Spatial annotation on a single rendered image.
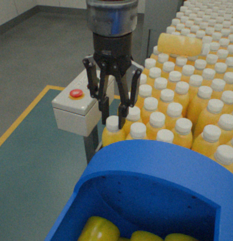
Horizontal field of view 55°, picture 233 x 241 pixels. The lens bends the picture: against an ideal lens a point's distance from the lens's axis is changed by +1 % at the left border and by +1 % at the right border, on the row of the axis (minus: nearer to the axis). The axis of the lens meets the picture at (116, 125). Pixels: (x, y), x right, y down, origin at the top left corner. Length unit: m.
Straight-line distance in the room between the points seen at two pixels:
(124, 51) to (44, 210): 1.41
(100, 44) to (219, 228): 0.33
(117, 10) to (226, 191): 0.30
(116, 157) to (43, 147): 1.76
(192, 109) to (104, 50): 0.41
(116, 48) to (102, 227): 0.31
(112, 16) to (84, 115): 0.28
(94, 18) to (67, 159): 1.58
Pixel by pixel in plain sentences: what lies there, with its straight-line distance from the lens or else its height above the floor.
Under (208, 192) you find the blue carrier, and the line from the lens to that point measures 0.29.
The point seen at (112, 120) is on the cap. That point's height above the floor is 1.08.
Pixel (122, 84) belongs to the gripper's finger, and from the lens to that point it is 0.48.
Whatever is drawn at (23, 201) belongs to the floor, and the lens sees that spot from 1.78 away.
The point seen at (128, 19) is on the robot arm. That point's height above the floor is 1.33.
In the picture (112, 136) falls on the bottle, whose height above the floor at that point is 1.05.
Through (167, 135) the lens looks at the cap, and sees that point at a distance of 0.54.
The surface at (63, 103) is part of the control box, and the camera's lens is 0.61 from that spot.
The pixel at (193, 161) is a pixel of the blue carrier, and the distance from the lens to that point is 0.30.
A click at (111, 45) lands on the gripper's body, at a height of 1.29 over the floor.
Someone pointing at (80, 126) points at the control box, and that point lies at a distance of 0.62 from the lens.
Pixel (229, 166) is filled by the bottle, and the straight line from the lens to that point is 0.56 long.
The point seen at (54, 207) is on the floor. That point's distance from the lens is 1.69.
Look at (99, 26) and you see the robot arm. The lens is 0.41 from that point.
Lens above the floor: 1.45
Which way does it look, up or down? 43 degrees down
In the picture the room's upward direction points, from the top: straight up
